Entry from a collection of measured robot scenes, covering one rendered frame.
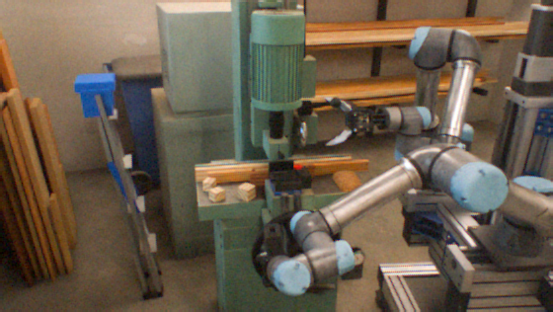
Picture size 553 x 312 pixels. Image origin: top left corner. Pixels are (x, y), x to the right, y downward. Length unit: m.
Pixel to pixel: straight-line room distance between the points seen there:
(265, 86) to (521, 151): 0.90
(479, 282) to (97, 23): 3.07
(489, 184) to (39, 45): 3.26
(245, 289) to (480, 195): 0.95
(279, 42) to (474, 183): 0.71
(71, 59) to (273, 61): 2.51
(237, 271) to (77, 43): 2.51
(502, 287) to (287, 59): 1.00
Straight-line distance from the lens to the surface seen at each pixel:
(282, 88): 1.48
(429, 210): 2.01
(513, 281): 1.69
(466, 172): 1.12
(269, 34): 1.44
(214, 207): 1.53
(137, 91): 3.21
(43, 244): 2.72
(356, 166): 1.76
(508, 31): 4.59
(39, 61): 3.80
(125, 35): 3.74
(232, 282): 1.72
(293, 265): 1.02
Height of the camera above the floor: 1.66
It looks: 24 degrees down
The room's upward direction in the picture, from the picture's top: 1 degrees clockwise
